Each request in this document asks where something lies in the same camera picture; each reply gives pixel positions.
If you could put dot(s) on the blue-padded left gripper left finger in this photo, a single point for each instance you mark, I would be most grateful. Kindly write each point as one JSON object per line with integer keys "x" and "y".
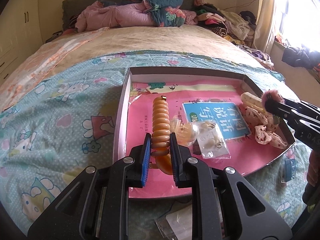
{"x": 95, "y": 204}

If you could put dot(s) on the cream claw hair clip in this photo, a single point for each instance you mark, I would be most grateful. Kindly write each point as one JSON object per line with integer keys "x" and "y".
{"x": 252, "y": 101}

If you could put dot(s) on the pink polka-dot bow scrunchie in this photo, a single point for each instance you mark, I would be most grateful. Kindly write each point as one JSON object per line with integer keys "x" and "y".
{"x": 263, "y": 128}

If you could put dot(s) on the dark shallow cardboard box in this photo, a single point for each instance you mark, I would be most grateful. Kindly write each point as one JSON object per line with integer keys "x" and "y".
{"x": 166, "y": 74}

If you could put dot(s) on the hello kitty teal blanket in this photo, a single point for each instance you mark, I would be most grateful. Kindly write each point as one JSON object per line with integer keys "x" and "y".
{"x": 43, "y": 136}

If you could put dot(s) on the dark clothes on windowsill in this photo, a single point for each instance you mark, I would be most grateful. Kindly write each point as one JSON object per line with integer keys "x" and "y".
{"x": 301, "y": 57}

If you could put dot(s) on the dark floral quilt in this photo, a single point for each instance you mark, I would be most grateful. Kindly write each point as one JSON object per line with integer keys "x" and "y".
{"x": 165, "y": 13}

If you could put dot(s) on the cream wardrobe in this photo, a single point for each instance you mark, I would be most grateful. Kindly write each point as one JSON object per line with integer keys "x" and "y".
{"x": 20, "y": 34}

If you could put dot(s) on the white card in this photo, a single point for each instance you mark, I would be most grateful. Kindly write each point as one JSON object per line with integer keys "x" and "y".
{"x": 176, "y": 225}

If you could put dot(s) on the bed with beige sheet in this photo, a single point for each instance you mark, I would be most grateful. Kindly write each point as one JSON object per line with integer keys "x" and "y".
{"x": 185, "y": 39}

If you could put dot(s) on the pink quilt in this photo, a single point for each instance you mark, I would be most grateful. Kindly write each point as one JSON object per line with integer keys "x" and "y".
{"x": 97, "y": 16}

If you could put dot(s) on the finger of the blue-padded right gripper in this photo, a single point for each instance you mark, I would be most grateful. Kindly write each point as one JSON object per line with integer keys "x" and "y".
{"x": 276, "y": 108}
{"x": 300, "y": 108}

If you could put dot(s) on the clothes heap beside bed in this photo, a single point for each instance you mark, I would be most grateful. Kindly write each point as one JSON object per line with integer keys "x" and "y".
{"x": 263, "y": 58}

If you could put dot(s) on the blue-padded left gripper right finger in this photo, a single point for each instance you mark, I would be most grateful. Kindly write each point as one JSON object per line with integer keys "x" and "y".
{"x": 224, "y": 204}

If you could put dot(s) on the peach floral towel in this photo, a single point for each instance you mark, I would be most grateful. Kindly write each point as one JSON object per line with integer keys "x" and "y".
{"x": 28, "y": 74}

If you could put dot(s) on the cream curtain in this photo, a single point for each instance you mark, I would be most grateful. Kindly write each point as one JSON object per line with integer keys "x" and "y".
{"x": 266, "y": 24}

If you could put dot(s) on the earrings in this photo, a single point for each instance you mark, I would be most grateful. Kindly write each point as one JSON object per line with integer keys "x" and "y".
{"x": 211, "y": 142}

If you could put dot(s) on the pile of clothes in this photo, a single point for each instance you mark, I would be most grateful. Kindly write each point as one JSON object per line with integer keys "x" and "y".
{"x": 236, "y": 28}

